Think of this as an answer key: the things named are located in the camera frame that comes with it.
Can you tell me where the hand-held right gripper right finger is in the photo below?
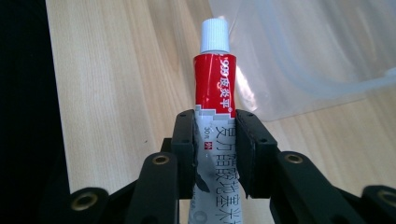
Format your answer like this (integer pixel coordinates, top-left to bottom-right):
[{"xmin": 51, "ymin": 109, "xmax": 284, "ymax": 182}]
[{"xmin": 234, "ymin": 108, "xmax": 279, "ymax": 200}]

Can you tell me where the clear plastic storage box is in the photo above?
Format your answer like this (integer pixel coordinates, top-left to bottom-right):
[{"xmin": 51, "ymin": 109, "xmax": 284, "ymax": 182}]
[{"xmin": 207, "ymin": 0, "xmax": 396, "ymax": 123}]

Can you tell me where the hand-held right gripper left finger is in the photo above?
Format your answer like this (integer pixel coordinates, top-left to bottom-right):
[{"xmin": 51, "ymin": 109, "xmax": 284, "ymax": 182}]
[{"xmin": 169, "ymin": 108, "xmax": 198, "ymax": 201}]

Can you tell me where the red and white ointment tube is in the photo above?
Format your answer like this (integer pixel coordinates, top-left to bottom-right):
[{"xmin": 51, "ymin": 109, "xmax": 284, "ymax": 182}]
[{"xmin": 187, "ymin": 18, "xmax": 243, "ymax": 224}]

